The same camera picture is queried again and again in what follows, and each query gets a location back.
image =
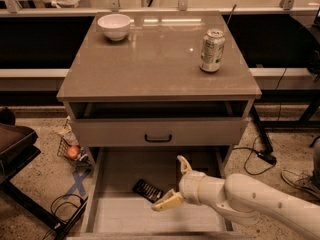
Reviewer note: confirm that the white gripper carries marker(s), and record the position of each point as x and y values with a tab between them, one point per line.
189	184

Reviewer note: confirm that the black rxbar chocolate bar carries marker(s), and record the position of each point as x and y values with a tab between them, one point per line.
147	191

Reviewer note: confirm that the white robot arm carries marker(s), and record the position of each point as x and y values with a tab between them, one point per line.
242	199

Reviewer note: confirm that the open middle drawer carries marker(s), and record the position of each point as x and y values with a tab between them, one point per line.
115	212

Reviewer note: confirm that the closed top drawer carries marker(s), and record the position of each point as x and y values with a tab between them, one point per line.
185	132

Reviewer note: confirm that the grey drawer cabinet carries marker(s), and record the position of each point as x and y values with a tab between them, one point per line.
155	73

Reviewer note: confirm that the black leaning bar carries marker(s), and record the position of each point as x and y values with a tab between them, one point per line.
262	132

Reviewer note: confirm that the red apple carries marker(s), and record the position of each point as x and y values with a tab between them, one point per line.
72	152

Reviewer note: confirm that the grey sneaker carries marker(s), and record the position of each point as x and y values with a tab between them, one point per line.
301	181

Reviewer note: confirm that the green white soda can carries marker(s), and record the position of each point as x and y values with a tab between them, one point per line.
212	50

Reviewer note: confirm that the black chair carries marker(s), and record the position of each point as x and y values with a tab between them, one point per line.
17	151

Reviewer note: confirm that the white ceramic bowl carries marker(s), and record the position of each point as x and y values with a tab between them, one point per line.
114	26

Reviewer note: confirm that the black drawer handle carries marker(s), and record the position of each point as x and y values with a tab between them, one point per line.
149	139

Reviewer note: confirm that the black wire basket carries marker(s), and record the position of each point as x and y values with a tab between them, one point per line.
82	159

